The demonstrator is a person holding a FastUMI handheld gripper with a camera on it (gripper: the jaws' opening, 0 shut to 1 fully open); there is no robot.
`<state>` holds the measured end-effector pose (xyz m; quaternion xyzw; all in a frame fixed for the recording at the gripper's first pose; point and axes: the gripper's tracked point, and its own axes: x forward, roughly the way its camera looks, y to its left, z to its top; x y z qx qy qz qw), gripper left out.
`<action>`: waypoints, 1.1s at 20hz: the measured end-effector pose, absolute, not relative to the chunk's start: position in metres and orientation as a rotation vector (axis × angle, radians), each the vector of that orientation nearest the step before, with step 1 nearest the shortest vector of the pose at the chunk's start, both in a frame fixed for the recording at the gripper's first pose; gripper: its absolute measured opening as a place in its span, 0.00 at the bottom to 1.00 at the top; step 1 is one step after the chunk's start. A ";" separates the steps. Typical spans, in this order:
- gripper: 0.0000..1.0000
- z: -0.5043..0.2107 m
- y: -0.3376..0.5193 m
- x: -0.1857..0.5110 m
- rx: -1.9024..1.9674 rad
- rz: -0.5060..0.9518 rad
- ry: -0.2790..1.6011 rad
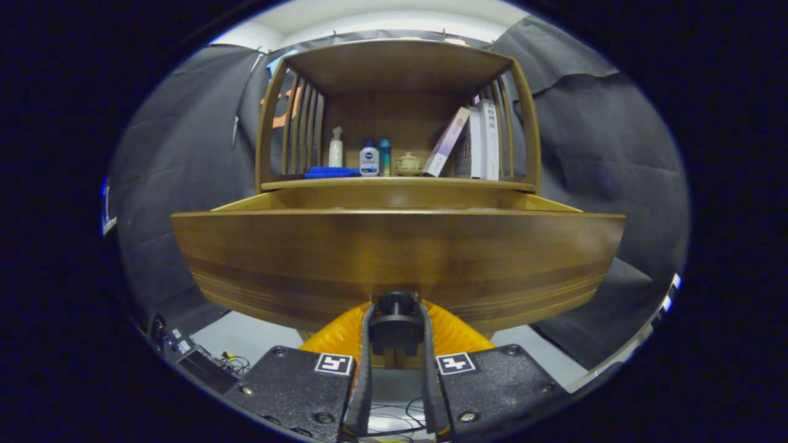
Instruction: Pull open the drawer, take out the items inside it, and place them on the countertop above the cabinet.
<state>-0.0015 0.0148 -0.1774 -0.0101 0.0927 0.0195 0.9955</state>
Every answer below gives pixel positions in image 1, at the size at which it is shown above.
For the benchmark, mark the blue folded cloth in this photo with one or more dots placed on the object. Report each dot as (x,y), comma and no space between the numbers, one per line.
(329,172)

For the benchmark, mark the dark patterned cover book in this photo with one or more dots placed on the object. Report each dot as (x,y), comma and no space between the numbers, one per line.
(463,154)

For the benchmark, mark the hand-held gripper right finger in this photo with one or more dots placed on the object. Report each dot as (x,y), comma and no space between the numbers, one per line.
(431,394)

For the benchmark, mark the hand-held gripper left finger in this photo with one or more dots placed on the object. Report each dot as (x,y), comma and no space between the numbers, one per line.
(362,400)

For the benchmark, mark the white blue-capped lotion bottle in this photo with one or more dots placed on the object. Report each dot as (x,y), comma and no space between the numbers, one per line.
(369,163)

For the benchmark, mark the white pump bottle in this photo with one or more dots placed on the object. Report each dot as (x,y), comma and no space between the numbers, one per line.
(335,154)

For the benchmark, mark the black power strip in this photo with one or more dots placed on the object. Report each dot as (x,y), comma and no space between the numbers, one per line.
(206,369)

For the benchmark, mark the teal slim bottle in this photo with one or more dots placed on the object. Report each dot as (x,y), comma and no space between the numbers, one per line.
(385,157)

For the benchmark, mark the black drawer knob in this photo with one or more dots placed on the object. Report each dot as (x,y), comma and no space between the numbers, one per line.
(396,323)

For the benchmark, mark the beige lidded teacup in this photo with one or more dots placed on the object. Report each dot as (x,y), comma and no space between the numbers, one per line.
(408,164)

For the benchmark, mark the wooden countertop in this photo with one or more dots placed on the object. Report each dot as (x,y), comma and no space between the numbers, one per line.
(394,183)

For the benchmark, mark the purple cover book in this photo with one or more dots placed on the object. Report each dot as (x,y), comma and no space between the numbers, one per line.
(446,141)

